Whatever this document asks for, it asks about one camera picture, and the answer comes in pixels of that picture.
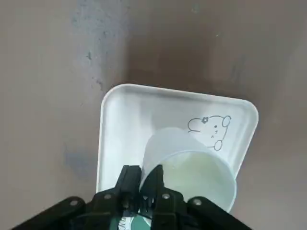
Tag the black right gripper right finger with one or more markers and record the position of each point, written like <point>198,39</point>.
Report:
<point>168,210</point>

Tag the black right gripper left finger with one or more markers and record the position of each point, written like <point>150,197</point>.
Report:
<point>100,208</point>

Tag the small white cup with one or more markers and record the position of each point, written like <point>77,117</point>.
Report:
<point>172,148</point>

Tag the white tray with bear drawing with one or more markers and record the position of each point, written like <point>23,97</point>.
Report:
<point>124,124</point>

